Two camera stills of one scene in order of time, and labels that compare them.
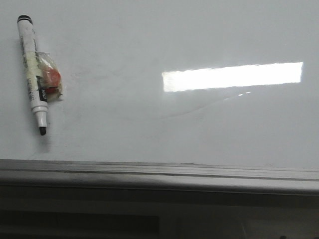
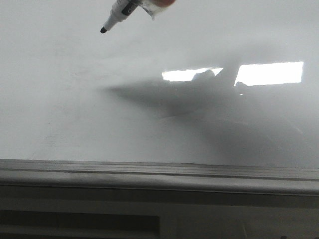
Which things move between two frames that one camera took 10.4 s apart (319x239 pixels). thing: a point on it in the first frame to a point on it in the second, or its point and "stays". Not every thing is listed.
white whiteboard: x=230 y=82 stays
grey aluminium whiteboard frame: x=164 y=175 stays
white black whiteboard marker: x=43 y=73 to x=122 y=8
